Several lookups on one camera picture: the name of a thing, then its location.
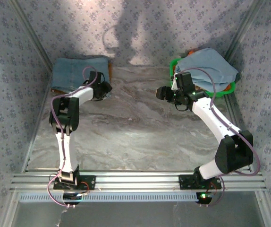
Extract folded mustard brown trousers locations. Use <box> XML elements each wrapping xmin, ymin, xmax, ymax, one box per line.
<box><xmin>51</xmin><ymin>61</ymin><xmax>114</xmax><ymax>94</ymax></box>

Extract green plastic basket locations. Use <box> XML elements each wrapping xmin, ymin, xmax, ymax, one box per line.
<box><xmin>169</xmin><ymin>58</ymin><xmax>236</xmax><ymax>99</ymax></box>

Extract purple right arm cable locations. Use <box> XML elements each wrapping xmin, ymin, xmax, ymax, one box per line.
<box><xmin>173</xmin><ymin>68</ymin><xmax>262</xmax><ymax>207</ymax></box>

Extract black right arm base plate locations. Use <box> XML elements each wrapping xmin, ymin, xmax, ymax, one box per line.
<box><xmin>178</xmin><ymin>174</ymin><xmax>222</xmax><ymax>190</ymax></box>

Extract blue-grey trousers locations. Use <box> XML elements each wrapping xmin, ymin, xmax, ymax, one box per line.
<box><xmin>173</xmin><ymin>48</ymin><xmax>239</xmax><ymax>92</ymax></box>

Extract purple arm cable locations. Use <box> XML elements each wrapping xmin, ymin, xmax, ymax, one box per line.
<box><xmin>47</xmin><ymin>66</ymin><xmax>99</xmax><ymax>209</ymax></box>
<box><xmin>173</xmin><ymin>68</ymin><xmax>262</xmax><ymax>207</ymax></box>

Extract white slotted cable duct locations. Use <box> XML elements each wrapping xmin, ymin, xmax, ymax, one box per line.
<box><xmin>18</xmin><ymin>192</ymin><xmax>199</xmax><ymax>203</ymax></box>

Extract aluminium frame post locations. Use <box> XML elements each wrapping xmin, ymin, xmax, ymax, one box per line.
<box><xmin>222</xmin><ymin>0</ymin><xmax>265</xmax><ymax>62</ymax></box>
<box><xmin>9</xmin><ymin>0</ymin><xmax>53</xmax><ymax>67</ymax></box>

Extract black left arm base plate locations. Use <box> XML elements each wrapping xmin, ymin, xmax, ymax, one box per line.
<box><xmin>53</xmin><ymin>175</ymin><xmax>96</xmax><ymax>191</ymax></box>

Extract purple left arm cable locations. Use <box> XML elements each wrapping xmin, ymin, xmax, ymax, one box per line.
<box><xmin>47</xmin><ymin>66</ymin><xmax>99</xmax><ymax>209</ymax></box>

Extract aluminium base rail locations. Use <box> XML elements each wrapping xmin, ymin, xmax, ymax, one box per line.
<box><xmin>9</xmin><ymin>169</ymin><xmax>267</xmax><ymax>192</ymax></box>

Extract light blue denim jeans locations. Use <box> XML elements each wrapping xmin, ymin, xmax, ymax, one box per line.
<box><xmin>51</xmin><ymin>57</ymin><xmax>110</xmax><ymax>93</ymax></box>

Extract black controller board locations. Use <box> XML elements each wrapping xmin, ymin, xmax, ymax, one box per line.
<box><xmin>195</xmin><ymin>192</ymin><xmax>213</xmax><ymax>205</ymax></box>
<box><xmin>62</xmin><ymin>192</ymin><xmax>84</xmax><ymax>205</ymax></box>

